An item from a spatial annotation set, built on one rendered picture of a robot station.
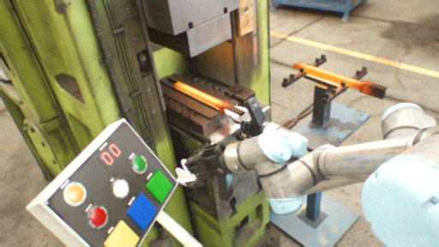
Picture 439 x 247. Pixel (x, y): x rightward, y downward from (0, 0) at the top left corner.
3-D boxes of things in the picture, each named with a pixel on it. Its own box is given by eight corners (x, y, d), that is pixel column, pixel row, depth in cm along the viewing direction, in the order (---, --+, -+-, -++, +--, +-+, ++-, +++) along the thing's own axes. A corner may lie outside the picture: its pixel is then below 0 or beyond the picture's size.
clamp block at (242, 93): (256, 103, 155) (255, 91, 151) (243, 111, 151) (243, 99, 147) (237, 94, 163) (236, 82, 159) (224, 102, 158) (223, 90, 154)
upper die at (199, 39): (231, 37, 128) (229, 12, 122) (190, 57, 117) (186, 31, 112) (164, 17, 154) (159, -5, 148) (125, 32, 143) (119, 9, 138)
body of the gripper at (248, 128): (237, 135, 135) (261, 147, 127) (236, 117, 130) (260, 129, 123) (250, 125, 139) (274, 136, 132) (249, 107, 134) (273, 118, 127)
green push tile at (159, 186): (173, 186, 110) (158, 169, 107) (162, 203, 105) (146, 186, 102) (169, 187, 111) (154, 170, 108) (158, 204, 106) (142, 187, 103)
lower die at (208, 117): (237, 115, 149) (237, 99, 144) (204, 138, 138) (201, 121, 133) (177, 86, 175) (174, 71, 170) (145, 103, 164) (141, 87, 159)
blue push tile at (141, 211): (158, 210, 103) (141, 192, 100) (145, 231, 97) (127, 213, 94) (154, 211, 104) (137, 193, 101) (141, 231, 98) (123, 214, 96)
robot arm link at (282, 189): (321, 196, 83) (303, 154, 82) (285, 219, 78) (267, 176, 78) (301, 194, 90) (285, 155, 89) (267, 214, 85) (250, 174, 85)
